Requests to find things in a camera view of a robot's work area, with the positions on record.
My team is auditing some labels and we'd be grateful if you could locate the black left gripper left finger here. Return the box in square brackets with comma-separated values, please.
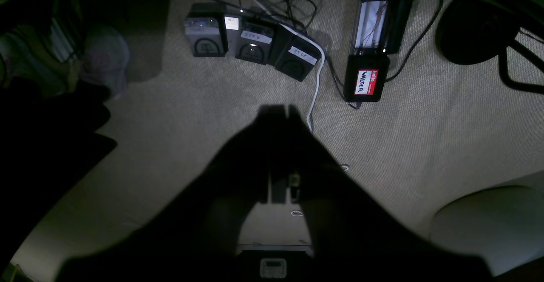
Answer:
[59, 105, 287, 282]

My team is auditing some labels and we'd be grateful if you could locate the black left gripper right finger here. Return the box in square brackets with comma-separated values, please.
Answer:
[289, 105, 493, 282]

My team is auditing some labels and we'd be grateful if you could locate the black box with name tag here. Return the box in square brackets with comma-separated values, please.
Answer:
[343, 54, 390, 103]

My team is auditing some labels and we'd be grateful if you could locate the grey foot pedal right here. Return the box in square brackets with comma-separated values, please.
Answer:
[269, 28, 321, 82]

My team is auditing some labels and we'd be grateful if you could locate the grey foot pedal middle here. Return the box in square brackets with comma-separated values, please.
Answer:
[235, 16, 278, 65]

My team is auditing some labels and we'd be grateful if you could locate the black chair base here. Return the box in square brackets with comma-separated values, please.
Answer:
[435, 0, 544, 95]

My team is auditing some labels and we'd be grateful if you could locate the aluminium table leg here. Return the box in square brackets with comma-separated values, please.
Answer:
[352, 0, 388, 56]

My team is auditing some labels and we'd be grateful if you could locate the white cable on floor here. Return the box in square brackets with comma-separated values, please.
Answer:
[164, 0, 326, 132]

